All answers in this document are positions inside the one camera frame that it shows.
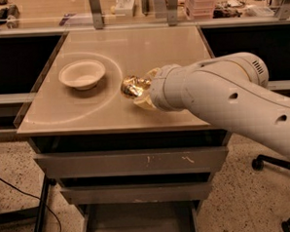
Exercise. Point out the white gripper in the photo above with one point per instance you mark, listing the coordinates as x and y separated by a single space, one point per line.
162 87

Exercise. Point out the crushed orange soda can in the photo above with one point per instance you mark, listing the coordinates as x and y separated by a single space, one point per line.
134 86

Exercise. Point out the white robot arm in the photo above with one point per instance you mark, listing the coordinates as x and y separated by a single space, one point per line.
230 93

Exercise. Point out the grey middle drawer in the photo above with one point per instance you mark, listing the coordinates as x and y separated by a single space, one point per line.
136 194

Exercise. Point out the grey drawer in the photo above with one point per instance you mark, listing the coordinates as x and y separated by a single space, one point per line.
132 162
178 216
136 194

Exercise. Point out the grey top drawer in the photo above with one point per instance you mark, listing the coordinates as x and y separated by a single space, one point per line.
132 162

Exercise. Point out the grey bottom drawer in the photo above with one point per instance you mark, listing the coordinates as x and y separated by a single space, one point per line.
178 216

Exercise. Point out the white paper bowl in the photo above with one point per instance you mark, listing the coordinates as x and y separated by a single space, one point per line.
83 74

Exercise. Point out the white tissue box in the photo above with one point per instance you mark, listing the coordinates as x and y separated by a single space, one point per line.
125 7

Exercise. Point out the pink stacked bins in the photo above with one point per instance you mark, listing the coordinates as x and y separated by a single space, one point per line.
199 9

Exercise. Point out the black metal stand leg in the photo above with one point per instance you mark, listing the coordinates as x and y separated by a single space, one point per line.
42 206

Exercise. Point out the grey metal post right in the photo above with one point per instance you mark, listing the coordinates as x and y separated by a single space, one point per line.
172 15

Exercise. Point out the grey metal post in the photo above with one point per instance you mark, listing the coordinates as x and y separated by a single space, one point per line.
97 17
172 15

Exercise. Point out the grey metal post left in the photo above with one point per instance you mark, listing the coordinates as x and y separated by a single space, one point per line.
97 17

